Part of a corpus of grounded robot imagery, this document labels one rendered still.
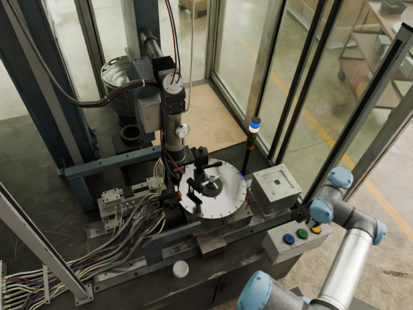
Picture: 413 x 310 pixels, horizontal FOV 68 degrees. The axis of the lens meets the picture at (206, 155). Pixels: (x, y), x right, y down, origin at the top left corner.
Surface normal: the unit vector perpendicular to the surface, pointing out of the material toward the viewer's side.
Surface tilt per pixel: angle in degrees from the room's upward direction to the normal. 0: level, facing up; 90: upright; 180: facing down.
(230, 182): 0
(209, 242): 0
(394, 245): 0
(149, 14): 90
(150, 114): 90
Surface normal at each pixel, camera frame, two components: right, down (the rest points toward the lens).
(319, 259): 0.05, -0.64
